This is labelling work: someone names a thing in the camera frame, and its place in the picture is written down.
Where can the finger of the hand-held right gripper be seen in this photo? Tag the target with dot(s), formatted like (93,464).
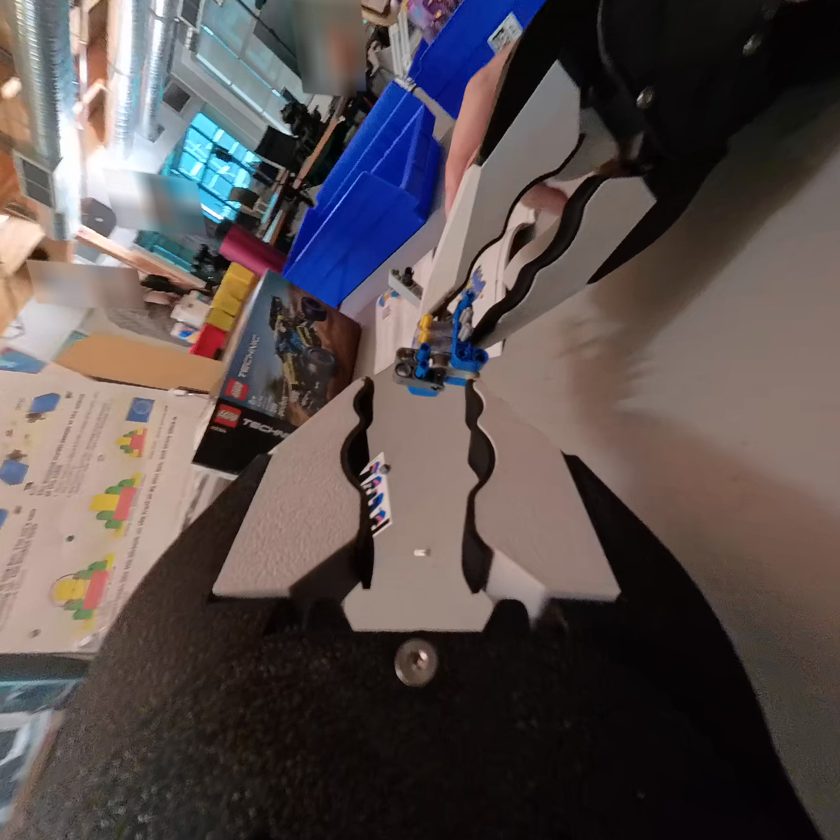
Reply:
(590,236)
(512,144)

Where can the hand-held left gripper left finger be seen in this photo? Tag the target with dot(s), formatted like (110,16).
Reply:
(289,525)

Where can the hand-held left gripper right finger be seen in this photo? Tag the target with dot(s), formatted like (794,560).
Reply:
(544,525)

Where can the blue grey lego sub-assembly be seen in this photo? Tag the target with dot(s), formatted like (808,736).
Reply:
(466,354)

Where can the lego sticker sheet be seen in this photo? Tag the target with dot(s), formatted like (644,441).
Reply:
(377,492)

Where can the lego set box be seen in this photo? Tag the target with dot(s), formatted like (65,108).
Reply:
(295,341)

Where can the lego instruction booklet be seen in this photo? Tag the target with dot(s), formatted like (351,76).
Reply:
(394,328)

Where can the person's right hand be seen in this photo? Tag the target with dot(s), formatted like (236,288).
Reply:
(472,124)

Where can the red block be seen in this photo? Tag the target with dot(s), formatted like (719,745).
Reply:
(210,341)

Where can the brown cardboard box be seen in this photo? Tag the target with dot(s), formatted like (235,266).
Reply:
(144,364)

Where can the printed instruction poster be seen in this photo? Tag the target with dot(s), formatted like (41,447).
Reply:
(65,459)

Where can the yellow blocks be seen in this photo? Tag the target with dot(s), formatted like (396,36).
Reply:
(233,295)

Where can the magenta roll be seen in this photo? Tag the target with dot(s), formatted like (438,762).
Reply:
(253,253)

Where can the silver ventilation duct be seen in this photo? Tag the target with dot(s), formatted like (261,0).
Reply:
(39,65)
(144,65)

